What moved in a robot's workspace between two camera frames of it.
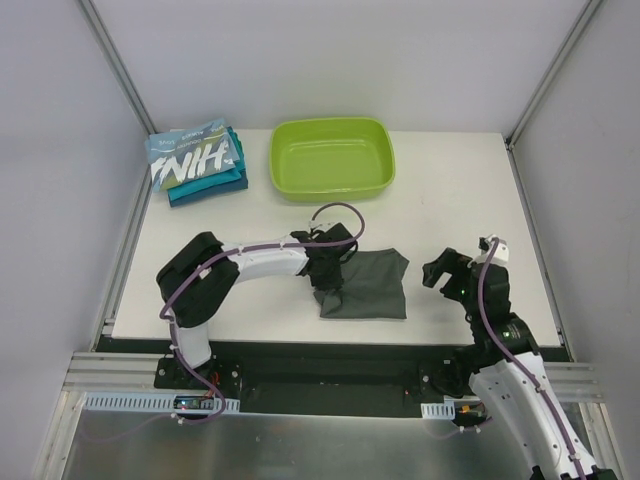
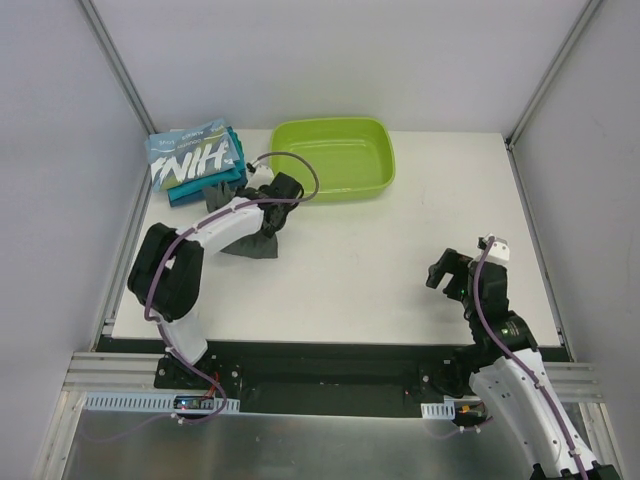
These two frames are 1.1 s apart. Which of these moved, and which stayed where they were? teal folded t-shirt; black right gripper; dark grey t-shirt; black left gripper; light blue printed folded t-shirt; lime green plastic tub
Moved: black left gripper; dark grey t-shirt
Stayed: black right gripper; teal folded t-shirt; light blue printed folded t-shirt; lime green plastic tub
